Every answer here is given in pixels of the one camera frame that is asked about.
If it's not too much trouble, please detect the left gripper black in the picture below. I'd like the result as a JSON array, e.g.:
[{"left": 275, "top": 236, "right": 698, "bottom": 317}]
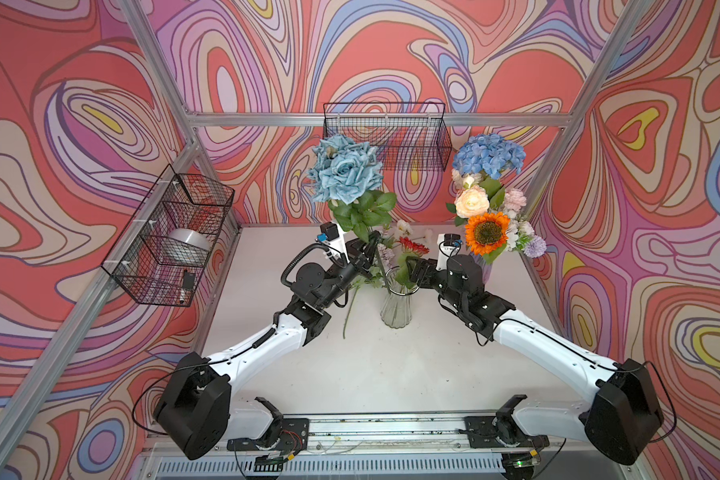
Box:
[{"left": 315, "top": 234, "right": 379, "bottom": 314}]

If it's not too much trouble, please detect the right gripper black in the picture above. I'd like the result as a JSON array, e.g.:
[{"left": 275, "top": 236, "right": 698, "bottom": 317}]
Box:
[{"left": 405, "top": 255, "right": 465, "bottom": 312}]

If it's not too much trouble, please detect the purple ribbed glass vase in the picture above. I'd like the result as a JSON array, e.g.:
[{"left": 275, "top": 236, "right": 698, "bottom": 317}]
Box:
[{"left": 471, "top": 254, "right": 493, "bottom": 285}]

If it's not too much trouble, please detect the clear ribbed glass vase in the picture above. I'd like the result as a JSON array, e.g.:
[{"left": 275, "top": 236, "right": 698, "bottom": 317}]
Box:
[{"left": 380, "top": 266, "right": 419, "bottom": 329}]

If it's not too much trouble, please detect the orange flower green leaves stem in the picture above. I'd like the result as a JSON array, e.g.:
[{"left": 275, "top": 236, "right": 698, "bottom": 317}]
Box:
[{"left": 465, "top": 212, "right": 510, "bottom": 265}]

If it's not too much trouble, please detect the teal succulent flower bunch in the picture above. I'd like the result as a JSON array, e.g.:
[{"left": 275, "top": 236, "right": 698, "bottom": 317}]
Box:
[{"left": 307, "top": 135, "right": 397, "bottom": 242}]

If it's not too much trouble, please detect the pastel mixed flower bouquet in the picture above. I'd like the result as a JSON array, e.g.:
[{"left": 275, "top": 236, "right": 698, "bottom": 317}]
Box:
[{"left": 506, "top": 219, "right": 547, "bottom": 259}]

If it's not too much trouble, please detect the cream peach rose bunch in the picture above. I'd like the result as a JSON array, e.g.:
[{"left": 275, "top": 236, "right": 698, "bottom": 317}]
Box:
[{"left": 446, "top": 169, "right": 490, "bottom": 224}]

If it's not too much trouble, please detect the blue hydrangea flower stem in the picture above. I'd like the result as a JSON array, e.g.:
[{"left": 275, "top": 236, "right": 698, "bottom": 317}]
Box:
[{"left": 452, "top": 133, "right": 526, "bottom": 180}]

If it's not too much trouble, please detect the pink peony flower stem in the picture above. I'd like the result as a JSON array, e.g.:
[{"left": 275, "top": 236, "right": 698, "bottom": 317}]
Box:
[{"left": 502, "top": 188, "right": 527, "bottom": 213}]

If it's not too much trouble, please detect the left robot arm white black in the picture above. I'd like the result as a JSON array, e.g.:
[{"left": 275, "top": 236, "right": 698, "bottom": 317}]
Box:
[{"left": 153, "top": 232, "right": 381, "bottom": 460}]

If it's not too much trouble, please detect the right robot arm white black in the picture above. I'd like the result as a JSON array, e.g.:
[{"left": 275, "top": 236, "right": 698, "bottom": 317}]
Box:
[{"left": 406, "top": 255, "right": 664, "bottom": 465}]

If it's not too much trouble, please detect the small pastel flower spray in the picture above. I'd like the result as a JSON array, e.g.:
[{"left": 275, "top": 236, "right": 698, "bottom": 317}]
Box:
[{"left": 341, "top": 239, "right": 397, "bottom": 340}]

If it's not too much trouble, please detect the white poppy flower stem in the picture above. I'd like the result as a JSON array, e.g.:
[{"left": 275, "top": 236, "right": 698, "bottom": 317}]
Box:
[{"left": 393, "top": 220, "right": 433, "bottom": 243}]

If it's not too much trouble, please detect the silver tape roll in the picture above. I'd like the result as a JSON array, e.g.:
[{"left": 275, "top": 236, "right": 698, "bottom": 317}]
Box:
[{"left": 160, "top": 228, "right": 211, "bottom": 267}]

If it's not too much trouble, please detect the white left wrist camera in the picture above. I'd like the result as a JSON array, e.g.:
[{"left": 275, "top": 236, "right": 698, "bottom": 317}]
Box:
[{"left": 316, "top": 222, "right": 348, "bottom": 266}]

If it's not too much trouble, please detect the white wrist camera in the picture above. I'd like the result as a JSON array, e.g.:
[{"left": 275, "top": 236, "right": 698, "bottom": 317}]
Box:
[
  {"left": 316, "top": 222, "right": 348, "bottom": 266},
  {"left": 436, "top": 233, "right": 462, "bottom": 270}
]

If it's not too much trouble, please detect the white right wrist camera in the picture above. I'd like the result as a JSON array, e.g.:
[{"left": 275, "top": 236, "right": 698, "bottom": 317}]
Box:
[{"left": 436, "top": 233, "right": 462, "bottom": 270}]

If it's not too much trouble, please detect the black wire basket back wall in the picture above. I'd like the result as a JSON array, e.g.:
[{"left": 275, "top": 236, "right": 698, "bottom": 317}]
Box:
[{"left": 323, "top": 100, "right": 452, "bottom": 171}]

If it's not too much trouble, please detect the black wire basket wall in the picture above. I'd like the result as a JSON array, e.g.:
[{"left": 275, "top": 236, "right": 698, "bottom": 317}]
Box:
[
  {"left": 101, "top": 165, "right": 235, "bottom": 307},
  {"left": 323, "top": 100, "right": 452, "bottom": 171}
]

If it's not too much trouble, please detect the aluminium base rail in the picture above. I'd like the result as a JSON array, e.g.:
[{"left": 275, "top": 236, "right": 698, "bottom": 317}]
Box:
[{"left": 133, "top": 410, "right": 626, "bottom": 479}]

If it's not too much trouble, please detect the black wire basket left wall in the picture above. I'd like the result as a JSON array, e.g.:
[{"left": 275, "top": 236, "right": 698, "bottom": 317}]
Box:
[{"left": 101, "top": 165, "right": 235, "bottom": 307}]

